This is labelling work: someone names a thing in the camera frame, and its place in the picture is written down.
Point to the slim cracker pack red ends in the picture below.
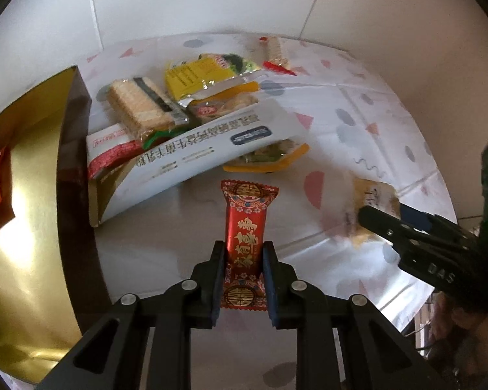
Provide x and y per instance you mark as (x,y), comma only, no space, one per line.
(276,53)

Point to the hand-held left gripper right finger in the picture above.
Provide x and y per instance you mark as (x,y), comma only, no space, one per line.
(269,288)

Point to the red gold patterned snack packet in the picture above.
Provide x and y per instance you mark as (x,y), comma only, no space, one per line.
(244,227)

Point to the clear wrapped cracker pack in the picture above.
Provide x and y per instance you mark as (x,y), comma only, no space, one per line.
(136,103)

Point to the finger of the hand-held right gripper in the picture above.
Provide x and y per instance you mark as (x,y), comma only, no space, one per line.
(406,248)
(417,216)

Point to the gold brown gift box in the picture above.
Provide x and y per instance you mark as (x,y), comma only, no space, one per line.
(28,252)

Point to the beige snack packet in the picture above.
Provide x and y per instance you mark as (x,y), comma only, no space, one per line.
(372,201)

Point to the yellow foil snack packet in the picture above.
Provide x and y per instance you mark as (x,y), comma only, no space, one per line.
(195,75)

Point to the white packet red end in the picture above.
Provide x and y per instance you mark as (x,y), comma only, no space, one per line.
(109,148)

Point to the orange tray snack packet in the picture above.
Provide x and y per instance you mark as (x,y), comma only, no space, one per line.
(274,159)

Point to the white patterned plastic tablecloth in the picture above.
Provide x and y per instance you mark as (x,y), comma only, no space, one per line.
(329,130)

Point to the long white carton blue label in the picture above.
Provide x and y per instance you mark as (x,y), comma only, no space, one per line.
(195,150)

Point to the green yellow snack packet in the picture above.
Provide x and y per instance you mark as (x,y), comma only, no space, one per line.
(236,61)

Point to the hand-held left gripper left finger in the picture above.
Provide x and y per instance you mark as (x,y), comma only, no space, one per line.
(217,288)

